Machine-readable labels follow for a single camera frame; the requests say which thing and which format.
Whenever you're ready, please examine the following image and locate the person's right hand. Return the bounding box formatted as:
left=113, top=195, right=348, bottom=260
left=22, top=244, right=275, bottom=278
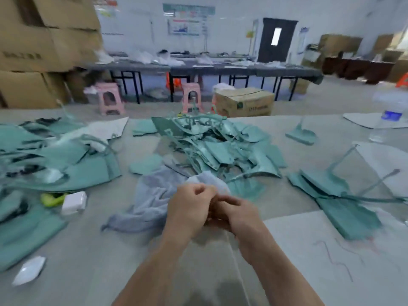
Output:
left=207, top=194, right=270, bottom=254

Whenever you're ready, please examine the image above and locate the person's left hand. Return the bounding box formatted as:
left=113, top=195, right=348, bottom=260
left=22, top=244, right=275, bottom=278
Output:
left=162, top=183, right=219, bottom=247

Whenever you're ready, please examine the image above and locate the grey-blue wiping cloth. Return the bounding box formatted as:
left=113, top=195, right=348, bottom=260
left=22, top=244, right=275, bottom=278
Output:
left=102, top=165, right=232, bottom=235

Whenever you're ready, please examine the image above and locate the brown cardboard box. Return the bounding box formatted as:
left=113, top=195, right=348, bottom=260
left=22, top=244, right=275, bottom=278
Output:
left=213, top=88, right=276, bottom=118

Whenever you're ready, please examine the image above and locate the pile of green plastic parts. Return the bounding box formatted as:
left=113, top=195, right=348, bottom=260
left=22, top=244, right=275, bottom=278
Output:
left=0, top=113, right=408, bottom=273

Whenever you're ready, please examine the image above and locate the stack of brown cardboard boxes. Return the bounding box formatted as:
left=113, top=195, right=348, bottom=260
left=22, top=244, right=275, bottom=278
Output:
left=0, top=0, right=105, bottom=110

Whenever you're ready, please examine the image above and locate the person's left forearm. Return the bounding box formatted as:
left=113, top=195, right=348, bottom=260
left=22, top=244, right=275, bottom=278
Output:
left=112, top=232, right=193, bottom=306

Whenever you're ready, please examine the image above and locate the person's right forearm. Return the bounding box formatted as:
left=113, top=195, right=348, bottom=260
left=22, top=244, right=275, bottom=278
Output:
left=239, top=235, right=326, bottom=306

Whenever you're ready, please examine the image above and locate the white foam sheet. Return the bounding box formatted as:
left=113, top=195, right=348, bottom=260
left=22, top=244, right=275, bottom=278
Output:
left=255, top=209, right=408, bottom=306
left=343, top=111, right=408, bottom=130

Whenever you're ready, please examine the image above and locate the pink plastic stool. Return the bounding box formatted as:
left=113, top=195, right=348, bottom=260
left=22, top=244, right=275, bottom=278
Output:
left=181, top=82, right=204, bottom=115
left=96, top=82, right=126, bottom=116

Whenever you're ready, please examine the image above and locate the white power adapter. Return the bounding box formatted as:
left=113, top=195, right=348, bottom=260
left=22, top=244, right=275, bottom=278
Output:
left=61, top=191, right=88, bottom=216

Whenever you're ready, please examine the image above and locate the white paper sheet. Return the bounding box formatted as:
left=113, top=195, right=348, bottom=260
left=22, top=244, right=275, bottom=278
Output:
left=354, top=140, right=408, bottom=182
left=60, top=116, right=130, bottom=146

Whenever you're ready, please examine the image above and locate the orange object under table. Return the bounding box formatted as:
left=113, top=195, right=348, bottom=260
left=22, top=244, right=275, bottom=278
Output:
left=166, top=72, right=184, bottom=94

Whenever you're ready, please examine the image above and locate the green and yellow gadget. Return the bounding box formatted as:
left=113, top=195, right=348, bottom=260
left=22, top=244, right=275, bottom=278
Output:
left=40, top=192, right=66, bottom=208

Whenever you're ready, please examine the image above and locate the long grey work table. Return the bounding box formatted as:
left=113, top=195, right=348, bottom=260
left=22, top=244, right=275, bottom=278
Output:
left=79, top=58, right=325, bottom=105

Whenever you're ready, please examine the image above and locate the heap of clear plastic bags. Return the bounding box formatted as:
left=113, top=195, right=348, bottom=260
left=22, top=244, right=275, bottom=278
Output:
left=96, top=50, right=187, bottom=67

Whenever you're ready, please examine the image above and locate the white oval plastic piece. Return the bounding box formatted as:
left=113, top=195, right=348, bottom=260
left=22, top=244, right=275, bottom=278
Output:
left=12, top=255, right=47, bottom=287

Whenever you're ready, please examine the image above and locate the clear blue-label water bottle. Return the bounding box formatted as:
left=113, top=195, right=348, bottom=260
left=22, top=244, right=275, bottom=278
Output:
left=370, top=91, right=408, bottom=144

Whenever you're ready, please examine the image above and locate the dark door with window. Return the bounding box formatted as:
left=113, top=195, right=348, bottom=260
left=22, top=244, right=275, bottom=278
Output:
left=258, top=17, right=298, bottom=64

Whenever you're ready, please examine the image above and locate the colourful wall poster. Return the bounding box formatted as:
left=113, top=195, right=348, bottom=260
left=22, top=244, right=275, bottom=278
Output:
left=167, top=17, right=202, bottom=37

